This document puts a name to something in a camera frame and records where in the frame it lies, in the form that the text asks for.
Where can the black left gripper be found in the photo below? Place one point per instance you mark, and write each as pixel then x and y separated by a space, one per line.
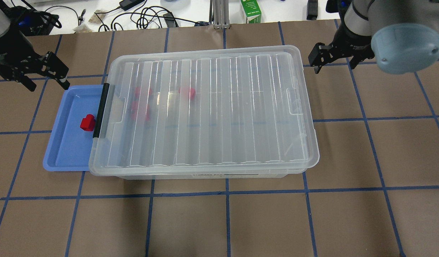
pixel 8 47

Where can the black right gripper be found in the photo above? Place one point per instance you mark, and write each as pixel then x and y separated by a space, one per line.
pixel 349 40

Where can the red block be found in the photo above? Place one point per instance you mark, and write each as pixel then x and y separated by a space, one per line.
pixel 140 112
pixel 88 123
pixel 139 92
pixel 187 93

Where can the clear plastic box lid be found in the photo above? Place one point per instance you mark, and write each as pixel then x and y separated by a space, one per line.
pixel 205 110

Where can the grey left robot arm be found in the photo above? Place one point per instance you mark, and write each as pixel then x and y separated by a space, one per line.
pixel 6 24

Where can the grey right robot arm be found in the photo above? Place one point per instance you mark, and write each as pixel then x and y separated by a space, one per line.
pixel 401 35

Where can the blue plastic tray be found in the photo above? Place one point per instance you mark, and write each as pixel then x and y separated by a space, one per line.
pixel 69 146

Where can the red block top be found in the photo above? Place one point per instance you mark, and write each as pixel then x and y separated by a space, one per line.
pixel 139 92

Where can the clear plastic storage box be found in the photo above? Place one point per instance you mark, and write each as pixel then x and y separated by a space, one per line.
pixel 205 173

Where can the red block under lid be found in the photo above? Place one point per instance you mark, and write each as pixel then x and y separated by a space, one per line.
pixel 187 93

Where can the black stand left rear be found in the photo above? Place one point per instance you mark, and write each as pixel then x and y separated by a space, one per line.
pixel 33 22

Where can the black device on table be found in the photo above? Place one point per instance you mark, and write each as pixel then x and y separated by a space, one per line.
pixel 312 10

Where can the black power adapter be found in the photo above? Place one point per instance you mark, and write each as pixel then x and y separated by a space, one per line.
pixel 128 4

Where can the green white carton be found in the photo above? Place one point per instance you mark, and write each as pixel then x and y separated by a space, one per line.
pixel 251 11

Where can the black box latch handle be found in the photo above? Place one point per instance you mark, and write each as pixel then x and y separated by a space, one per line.
pixel 101 108

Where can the aluminium extrusion post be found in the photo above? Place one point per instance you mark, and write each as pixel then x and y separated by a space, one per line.
pixel 219 14

